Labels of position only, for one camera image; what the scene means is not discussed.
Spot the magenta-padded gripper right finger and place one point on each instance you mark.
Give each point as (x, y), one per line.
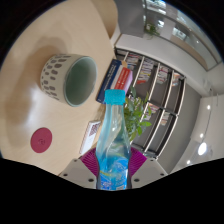
(148, 171)

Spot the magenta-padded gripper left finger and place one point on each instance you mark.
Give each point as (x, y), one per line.
(76, 171)

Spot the clear blue-capped drink bottle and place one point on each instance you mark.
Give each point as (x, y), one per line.
(113, 150)

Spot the flat round red coaster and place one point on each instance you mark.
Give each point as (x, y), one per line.
(41, 140)

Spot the group of ceiling lights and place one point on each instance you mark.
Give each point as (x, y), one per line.
(202, 148)

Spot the green potted table plant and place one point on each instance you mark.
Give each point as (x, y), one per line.
(136, 113)

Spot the grey patterned ceramic mug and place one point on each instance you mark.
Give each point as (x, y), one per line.
(53, 76)

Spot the blue thick book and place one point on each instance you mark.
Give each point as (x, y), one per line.
(108, 78)

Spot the small window potted plant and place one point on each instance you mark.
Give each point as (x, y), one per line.
(151, 30)

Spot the grey wall shelf unit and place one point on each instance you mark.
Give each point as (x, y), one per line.
(156, 93)

